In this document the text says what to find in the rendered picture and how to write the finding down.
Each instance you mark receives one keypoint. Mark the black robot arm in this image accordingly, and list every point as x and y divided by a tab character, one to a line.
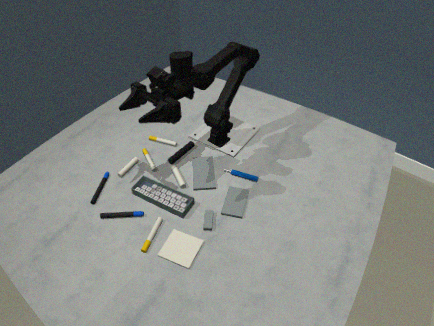
201	76

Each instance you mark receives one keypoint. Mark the blue stylus with metal tip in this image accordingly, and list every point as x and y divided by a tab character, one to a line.
243	175

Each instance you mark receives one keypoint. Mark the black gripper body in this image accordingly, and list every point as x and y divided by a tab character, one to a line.
156	95

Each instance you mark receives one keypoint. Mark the grey keyboard with white letter keys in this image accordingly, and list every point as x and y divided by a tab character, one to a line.
163	196

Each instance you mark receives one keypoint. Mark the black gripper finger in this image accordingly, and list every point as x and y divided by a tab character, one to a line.
160	114
132	101

